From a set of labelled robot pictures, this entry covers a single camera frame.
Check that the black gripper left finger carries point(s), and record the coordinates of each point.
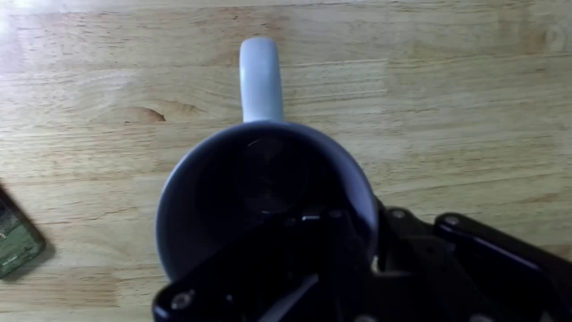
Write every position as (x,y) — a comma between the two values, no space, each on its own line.
(280,279)

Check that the green gold flat device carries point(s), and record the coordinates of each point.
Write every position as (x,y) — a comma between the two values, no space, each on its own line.
(19,238)

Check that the white ceramic mug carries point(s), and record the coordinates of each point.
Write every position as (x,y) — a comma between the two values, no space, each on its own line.
(203,197)

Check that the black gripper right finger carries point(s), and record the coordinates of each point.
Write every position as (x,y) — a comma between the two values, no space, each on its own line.
(477,274)

